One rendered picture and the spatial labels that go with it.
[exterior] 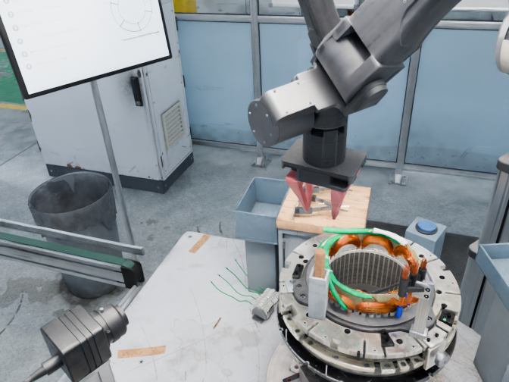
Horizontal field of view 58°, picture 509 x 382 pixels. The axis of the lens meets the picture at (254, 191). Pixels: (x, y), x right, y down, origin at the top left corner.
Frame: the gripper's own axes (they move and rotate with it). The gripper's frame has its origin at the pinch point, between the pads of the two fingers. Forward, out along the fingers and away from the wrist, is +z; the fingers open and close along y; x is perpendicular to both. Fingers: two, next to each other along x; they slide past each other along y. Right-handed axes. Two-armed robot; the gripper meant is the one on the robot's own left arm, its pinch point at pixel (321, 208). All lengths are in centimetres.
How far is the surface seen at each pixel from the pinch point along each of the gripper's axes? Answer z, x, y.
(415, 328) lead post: 18.8, 0.2, 16.2
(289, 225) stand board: 27.2, 23.5, -16.0
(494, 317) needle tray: 36, 24, 29
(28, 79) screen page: 6, 29, -100
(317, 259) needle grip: 8.6, -1.8, 0.4
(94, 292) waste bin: 133, 47, -136
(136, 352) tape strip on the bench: 53, -7, -43
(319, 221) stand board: 26.1, 26.3, -9.9
